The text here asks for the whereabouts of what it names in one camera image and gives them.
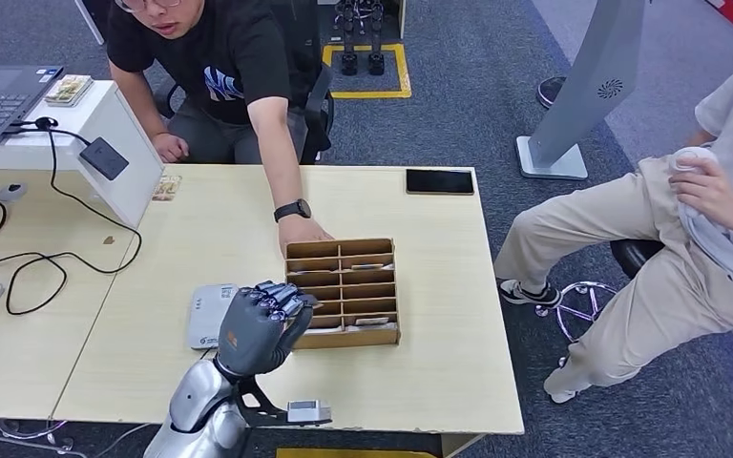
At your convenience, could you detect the person's left hand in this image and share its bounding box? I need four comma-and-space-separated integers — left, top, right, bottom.
278, 218, 335, 256
668, 157, 733, 237

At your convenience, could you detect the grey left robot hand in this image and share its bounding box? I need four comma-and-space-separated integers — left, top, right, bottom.
216, 281, 319, 379

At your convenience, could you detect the person's right hand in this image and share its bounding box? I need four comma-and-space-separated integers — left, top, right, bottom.
151, 131, 191, 164

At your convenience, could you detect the white handheld remote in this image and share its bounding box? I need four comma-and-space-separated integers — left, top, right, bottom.
669, 145, 720, 175

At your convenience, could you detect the yellow-brown ID card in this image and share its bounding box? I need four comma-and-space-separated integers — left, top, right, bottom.
151, 175, 183, 203

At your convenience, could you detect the wooden slotted card box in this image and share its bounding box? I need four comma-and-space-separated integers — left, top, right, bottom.
283, 237, 402, 351

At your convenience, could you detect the stack of yellow-brown cards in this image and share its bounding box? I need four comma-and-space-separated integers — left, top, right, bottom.
44, 73, 94, 108

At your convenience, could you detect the grey card reader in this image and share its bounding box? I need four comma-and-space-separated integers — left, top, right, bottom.
187, 283, 240, 351

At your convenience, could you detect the person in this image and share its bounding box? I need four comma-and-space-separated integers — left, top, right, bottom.
493, 44, 733, 406
105, 0, 336, 256

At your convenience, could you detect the black wristwatch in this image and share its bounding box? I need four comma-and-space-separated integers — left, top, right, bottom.
272, 198, 313, 223

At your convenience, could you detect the black square device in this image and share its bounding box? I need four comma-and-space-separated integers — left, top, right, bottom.
78, 136, 131, 182

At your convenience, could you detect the black stool with chrome base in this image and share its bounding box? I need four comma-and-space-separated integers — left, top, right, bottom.
534, 239, 668, 343

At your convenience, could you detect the black office chair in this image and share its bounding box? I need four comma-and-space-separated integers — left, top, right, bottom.
153, 0, 336, 166

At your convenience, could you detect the black smartphone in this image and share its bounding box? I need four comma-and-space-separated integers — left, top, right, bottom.
405, 168, 476, 197

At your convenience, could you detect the yellow floor tape square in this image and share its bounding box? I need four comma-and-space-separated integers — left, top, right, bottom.
322, 42, 412, 100

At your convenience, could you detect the grey standing kiosk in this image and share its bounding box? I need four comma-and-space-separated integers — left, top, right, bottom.
515, 0, 647, 182

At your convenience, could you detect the background humanoid robot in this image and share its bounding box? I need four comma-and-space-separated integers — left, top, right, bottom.
336, 0, 387, 77

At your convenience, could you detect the dark round base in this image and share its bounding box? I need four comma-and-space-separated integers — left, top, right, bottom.
535, 75, 567, 110

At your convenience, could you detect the wooden table leg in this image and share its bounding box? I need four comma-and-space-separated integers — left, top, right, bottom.
440, 434, 487, 458

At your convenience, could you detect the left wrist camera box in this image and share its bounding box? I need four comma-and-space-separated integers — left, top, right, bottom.
237, 378, 334, 426

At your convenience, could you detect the long black cable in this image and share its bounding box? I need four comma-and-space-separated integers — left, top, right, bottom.
0, 116, 144, 318

